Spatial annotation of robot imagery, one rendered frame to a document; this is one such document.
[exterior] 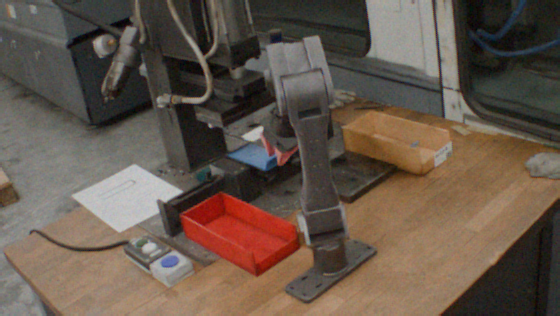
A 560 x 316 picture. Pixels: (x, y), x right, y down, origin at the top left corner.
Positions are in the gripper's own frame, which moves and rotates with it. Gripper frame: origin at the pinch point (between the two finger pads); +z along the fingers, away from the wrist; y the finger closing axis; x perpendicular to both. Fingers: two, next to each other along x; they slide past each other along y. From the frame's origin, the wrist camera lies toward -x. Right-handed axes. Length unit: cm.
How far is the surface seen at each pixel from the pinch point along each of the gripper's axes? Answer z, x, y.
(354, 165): 4.2, -17.8, -9.4
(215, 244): 4.6, 24.1, -9.0
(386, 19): -3, -64, 24
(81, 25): 156, -90, 264
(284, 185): 11.2, -4.2, -0.8
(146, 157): 195, -83, 168
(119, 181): 31, 19, 36
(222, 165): 7.4, 7.0, 9.8
